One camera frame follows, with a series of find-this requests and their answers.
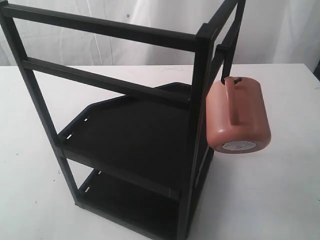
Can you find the white backdrop curtain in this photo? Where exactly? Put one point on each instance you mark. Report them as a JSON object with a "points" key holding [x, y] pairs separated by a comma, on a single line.
{"points": [[272, 32]]}

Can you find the terracotta ceramic mug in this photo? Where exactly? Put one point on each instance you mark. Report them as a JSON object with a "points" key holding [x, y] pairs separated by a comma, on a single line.
{"points": [[236, 117]]}

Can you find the black two-tier shelf rack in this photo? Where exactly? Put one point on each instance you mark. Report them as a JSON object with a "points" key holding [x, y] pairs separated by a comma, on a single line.
{"points": [[140, 159]]}

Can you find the black rack hook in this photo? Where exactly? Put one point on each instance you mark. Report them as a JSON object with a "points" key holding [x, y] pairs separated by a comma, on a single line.
{"points": [[228, 53]]}

